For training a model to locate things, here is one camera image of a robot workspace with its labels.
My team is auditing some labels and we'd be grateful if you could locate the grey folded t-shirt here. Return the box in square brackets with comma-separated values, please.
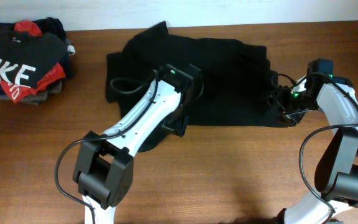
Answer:
[0, 39, 75, 105]

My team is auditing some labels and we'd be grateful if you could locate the black Sydrogen t-shirt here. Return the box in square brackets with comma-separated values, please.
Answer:
[106, 22, 288, 128]

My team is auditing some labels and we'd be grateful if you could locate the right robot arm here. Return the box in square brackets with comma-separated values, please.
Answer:
[267, 58, 358, 223]

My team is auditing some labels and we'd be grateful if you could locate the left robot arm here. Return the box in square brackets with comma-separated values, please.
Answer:
[73, 64, 204, 223]

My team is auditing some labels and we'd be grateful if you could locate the navy folded t-shirt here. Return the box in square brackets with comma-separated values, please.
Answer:
[0, 17, 73, 101]

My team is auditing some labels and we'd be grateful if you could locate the red folded t-shirt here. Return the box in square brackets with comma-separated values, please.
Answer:
[0, 21, 66, 103]

